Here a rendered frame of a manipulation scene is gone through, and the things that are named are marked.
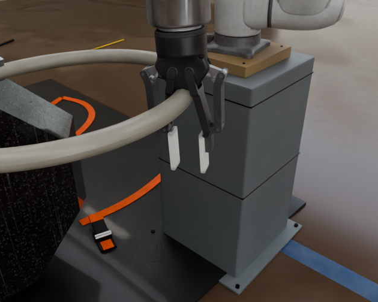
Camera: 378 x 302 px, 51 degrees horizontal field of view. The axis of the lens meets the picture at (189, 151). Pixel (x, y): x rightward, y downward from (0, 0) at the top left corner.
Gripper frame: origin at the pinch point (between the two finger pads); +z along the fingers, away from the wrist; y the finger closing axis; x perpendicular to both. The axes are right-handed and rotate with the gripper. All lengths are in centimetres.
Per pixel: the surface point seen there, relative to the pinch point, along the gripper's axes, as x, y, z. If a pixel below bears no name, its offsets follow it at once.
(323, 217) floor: -105, -29, 88
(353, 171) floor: -150, -45, 88
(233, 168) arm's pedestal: -56, 4, 37
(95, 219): -66, 67, 76
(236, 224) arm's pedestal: -56, 3, 59
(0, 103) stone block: -30, 65, 7
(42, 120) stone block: -41, 61, 16
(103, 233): -61, 61, 78
